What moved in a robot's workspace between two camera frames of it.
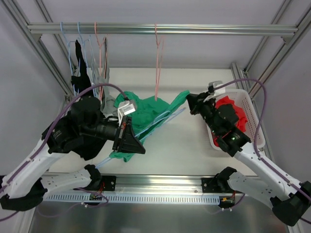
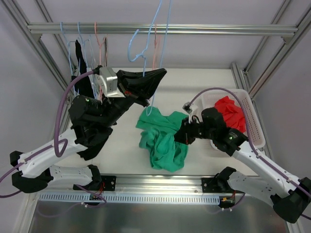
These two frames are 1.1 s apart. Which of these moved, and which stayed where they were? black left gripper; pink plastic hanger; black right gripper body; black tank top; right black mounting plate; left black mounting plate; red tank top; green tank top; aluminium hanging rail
Moved: pink plastic hanger; green tank top; black right gripper body; black left gripper
Stayed: right black mounting plate; aluminium hanging rail; red tank top; left black mounting plate; black tank top
